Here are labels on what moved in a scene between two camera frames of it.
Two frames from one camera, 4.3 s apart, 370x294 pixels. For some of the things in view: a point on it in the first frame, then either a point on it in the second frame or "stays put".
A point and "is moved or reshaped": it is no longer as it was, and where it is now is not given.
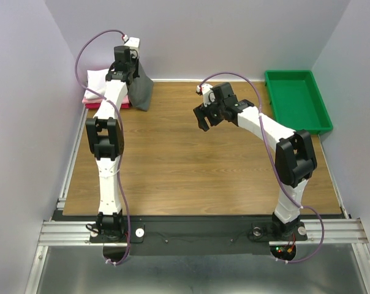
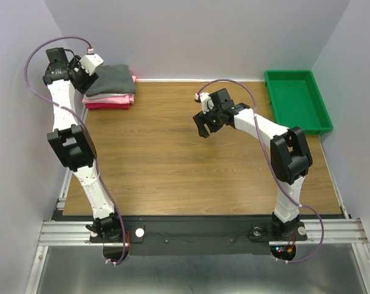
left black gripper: x=135 y=60 to x=87 y=81
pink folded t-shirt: x=124 y=100 stays put
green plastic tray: x=297 y=101 stays put
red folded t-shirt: x=97 y=105 stays put
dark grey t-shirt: x=140 y=90 is moved or reshaped
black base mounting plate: x=203 y=235 stays put
